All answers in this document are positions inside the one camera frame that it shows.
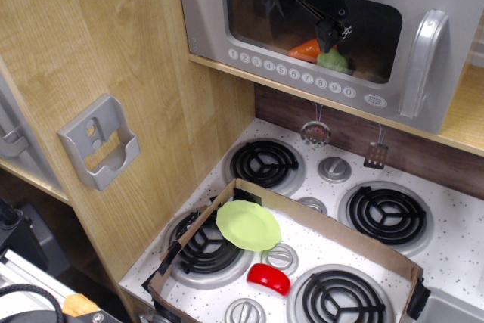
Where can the back left black burner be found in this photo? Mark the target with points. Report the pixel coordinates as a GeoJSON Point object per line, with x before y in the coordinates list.
{"type": "Point", "coordinates": [268, 163]}

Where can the grey middle stove knob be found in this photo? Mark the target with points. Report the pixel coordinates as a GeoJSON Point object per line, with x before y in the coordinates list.
{"type": "Point", "coordinates": [314, 204]}

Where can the grey wall phone holder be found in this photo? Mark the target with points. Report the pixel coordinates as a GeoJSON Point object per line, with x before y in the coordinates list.
{"type": "Point", "coordinates": [84, 135]}

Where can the front right black burner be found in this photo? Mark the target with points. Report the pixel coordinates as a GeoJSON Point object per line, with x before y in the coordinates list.
{"type": "Point", "coordinates": [337, 293]}

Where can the grey stove knob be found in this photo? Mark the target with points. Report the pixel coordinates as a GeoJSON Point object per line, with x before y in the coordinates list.
{"type": "Point", "coordinates": [334, 170]}
{"type": "Point", "coordinates": [314, 204]}
{"type": "Point", "coordinates": [245, 310]}
{"type": "Point", "coordinates": [282, 257]}

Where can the brown cardboard tray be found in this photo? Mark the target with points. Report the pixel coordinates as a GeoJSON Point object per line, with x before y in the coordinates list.
{"type": "Point", "coordinates": [317, 239]}

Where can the grey back stove knob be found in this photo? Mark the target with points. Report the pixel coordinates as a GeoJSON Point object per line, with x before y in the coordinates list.
{"type": "Point", "coordinates": [334, 170]}

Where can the red toy cheese wedge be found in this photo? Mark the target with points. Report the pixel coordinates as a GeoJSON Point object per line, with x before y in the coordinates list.
{"type": "Point", "coordinates": [270, 278]}

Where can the grey front stove knob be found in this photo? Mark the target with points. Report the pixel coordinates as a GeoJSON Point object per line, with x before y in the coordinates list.
{"type": "Point", "coordinates": [245, 310]}

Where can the front left black burner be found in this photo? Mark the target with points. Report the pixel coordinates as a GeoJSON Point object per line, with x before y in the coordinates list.
{"type": "Point", "coordinates": [209, 261]}

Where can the orange toy carrot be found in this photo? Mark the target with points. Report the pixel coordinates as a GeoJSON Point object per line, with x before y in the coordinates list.
{"type": "Point", "coordinates": [307, 51]}

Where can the black burner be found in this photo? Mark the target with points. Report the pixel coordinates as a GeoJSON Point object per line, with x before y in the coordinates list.
{"type": "Point", "coordinates": [389, 213]}
{"type": "Point", "coordinates": [209, 261]}
{"type": "Point", "coordinates": [337, 293]}
{"type": "Point", "coordinates": [268, 163]}

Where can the grey centre stove knob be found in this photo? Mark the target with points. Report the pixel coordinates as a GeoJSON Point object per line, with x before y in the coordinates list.
{"type": "Point", "coordinates": [282, 257]}

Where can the grey toy sink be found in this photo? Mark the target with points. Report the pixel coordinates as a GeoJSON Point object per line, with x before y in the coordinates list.
{"type": "Point", "coordinates": [441, 307]}

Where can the grey cabinet door handle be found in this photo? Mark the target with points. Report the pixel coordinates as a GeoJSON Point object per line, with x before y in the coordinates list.
{"type": "Point", "coordinates": [13, 140]}

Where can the light green toy plate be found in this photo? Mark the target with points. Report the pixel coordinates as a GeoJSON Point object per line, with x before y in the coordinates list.
{"type": "Point", "coordinates": [248, 225]}

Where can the hanging toy spatula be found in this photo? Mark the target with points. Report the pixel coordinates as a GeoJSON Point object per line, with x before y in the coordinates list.
{"type": "Point", "coordinates": [375, 157]}

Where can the green toy lettuce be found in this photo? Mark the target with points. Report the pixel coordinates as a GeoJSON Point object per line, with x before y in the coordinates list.
{"type": "Point", "coordinates": [333, 60]}

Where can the hanging silver strainer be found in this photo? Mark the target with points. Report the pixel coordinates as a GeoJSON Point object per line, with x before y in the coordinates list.
{"type": "Point", "coordinates": [316, 132]}

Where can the grey toy microwave door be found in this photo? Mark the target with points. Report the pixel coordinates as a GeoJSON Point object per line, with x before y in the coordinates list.
{"type": "Point", "coordinates": [397, 59]}

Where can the back right black burner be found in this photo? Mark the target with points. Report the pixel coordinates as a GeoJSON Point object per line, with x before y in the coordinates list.
{"type": "Point", "coordinates": [389, 213]}

